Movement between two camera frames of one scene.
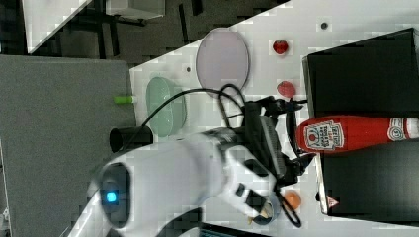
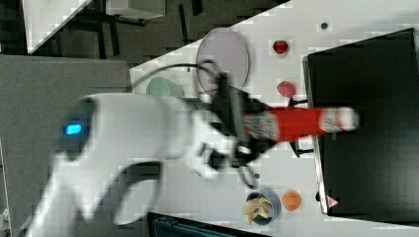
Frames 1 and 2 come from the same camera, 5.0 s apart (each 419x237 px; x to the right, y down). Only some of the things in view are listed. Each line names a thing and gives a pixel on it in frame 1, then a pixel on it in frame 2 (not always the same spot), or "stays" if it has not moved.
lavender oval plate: x=222 y=58 stays
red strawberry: x=280 y=46 stays
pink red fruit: x=286 y=89 stays
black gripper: x=266 y=118 → x=229 y=109
